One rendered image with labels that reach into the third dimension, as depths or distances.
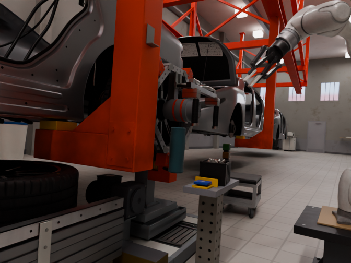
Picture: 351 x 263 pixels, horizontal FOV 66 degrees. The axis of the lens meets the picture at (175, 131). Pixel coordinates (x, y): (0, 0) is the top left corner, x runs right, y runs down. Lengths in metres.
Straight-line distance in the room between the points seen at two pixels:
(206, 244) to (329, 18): 1.15
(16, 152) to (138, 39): 5.09
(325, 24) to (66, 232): 1.23
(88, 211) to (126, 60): 0.66
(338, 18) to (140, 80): 0.79
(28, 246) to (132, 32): 0.92
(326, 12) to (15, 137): 5.62
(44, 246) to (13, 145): 5.11
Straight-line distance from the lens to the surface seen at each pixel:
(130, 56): 1.26
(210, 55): 5.17
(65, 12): 8.07
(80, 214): 1.14
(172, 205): 1.89
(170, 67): 1.63
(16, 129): 6.06
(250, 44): 8.09
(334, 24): 1.22
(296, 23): 1.34
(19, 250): 1.00
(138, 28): 1.28
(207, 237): 1.49
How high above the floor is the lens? 0.70
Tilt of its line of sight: level
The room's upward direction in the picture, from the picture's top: 4 degrees clockwise
